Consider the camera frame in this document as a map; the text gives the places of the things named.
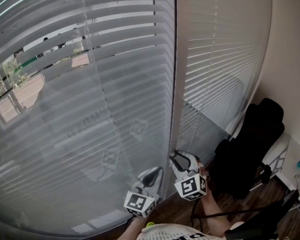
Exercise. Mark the person's right hand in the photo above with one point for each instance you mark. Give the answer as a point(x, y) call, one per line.
point(204, 172)

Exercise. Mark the person's left forearm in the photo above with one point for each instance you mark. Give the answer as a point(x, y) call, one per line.
point(133, 227)

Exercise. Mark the white desk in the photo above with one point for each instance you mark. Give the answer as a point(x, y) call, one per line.
point(280, 156)

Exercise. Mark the person's right forearm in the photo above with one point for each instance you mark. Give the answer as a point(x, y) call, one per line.
point(215, 211)

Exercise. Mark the small yellow-green clip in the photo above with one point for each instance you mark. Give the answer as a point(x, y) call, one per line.
point(150, 224)

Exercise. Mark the person's white patterned shirt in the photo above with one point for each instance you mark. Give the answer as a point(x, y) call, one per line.
point(175, 232)

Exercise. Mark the white window frame post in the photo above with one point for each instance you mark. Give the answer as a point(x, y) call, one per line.
point(178, 84)

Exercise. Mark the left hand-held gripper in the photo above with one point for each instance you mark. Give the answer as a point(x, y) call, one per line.
point(139, 202)

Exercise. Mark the black office chair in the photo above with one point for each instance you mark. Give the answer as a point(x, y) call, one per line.
point(250, 144)

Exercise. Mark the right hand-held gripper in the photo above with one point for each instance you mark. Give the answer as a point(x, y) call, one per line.
point(191, 185)

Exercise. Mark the white window blinds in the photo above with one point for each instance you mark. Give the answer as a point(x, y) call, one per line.
point(220, 66)
point(65, 134)

